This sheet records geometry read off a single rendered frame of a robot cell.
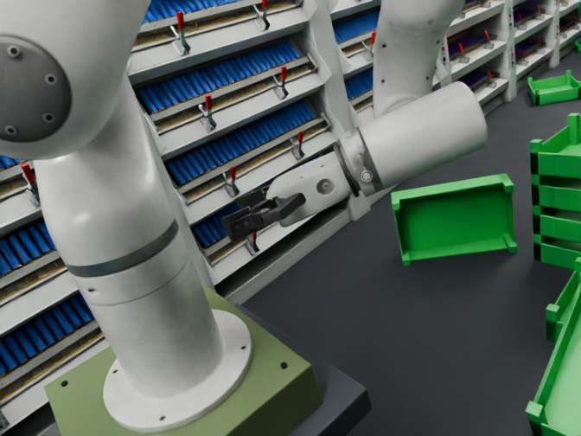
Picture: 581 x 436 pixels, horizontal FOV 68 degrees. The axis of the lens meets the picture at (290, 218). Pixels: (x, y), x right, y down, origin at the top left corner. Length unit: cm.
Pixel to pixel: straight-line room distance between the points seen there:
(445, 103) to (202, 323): 37
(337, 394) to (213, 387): 16
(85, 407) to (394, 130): 49
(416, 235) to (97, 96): 108
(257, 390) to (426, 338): 59
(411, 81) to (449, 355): 60
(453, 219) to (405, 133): 81
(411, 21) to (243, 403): 44
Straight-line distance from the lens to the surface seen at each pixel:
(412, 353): 101
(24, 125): 36
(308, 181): 50
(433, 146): 51
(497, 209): 131
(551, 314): 99
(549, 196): 116
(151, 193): 45
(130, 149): 48
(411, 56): 59
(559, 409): 90
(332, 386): 59
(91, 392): 64
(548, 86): 286
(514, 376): 97
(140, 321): 48
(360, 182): 51
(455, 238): 133
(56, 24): 36
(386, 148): 50
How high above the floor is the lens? 70
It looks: 24 degrees down
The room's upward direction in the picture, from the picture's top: 17 degrees counter-clockwise
